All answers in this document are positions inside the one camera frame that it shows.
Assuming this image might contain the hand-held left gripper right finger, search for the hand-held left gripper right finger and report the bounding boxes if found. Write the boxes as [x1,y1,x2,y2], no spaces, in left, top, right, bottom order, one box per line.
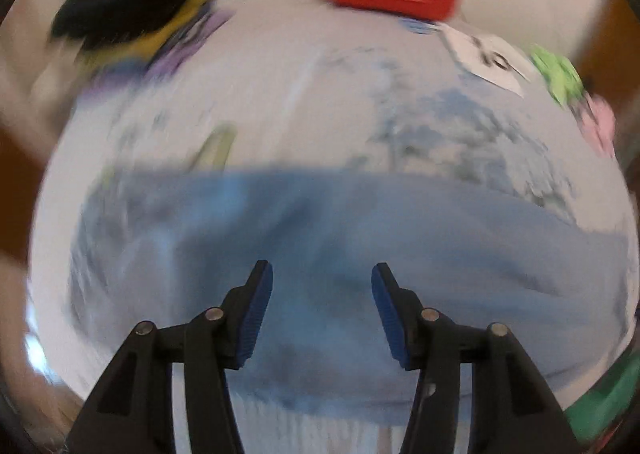
[371,261,583,454]

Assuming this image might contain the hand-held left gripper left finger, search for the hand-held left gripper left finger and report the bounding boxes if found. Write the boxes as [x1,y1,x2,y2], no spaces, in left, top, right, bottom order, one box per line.
[65,259,274,454]

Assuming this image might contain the blue cloth garment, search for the blue cloth garment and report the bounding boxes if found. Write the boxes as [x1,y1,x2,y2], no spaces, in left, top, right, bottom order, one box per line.
[70,167,636,430]

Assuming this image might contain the floral light blue bedsheet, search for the floral light blue bedsheet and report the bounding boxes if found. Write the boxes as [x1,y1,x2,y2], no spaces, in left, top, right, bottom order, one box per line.
[27,0,640,454]

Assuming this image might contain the person's green clothing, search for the person's green clothing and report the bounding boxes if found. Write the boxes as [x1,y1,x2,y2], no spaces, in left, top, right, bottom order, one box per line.
[565,364,640,445]

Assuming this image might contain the purple cloth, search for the purple cloth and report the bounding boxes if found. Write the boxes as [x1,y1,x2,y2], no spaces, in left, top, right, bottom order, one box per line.
[85,9,236,90]

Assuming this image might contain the blank white paper sheet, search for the blank white paper sheet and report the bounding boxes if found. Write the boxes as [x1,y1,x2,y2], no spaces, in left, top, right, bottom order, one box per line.
[442,24,533,98]

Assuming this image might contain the pink cloth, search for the pink cloth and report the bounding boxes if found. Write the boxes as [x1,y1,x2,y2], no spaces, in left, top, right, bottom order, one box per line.
[577,94,618,160]

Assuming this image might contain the yellow cloth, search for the yellow cloth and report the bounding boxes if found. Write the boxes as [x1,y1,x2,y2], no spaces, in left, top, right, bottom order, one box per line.
[85,0,211,65]

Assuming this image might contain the small blue face mask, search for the small blue face mask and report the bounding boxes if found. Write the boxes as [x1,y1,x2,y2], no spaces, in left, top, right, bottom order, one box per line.
[397,18,441,35]

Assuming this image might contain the light green cloth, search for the light green cloth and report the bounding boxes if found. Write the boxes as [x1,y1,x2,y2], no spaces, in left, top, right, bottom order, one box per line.
[530,45,586,108]

